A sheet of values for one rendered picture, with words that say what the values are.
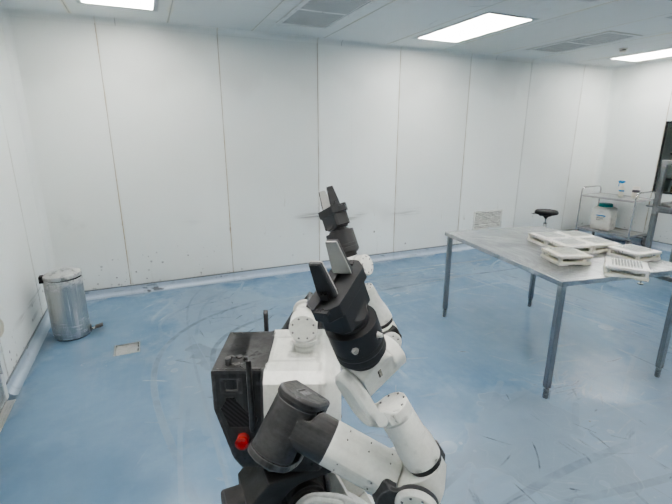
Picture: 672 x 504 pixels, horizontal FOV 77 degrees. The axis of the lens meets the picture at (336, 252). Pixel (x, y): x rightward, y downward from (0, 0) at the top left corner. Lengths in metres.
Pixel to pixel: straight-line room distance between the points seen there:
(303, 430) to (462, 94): 6.20
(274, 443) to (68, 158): 4.62
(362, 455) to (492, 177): 6.58
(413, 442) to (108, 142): 4.75
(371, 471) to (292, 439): 0.16
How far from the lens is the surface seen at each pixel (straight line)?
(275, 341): 1.12
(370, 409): 0.75
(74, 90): 5.23
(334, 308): 0.60
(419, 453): 0.84
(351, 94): 5.78
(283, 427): 0.88
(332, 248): 0.63
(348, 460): 0.88
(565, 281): 3.08
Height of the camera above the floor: 1.78
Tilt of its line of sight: 16 degrees down
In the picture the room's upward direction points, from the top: straight up
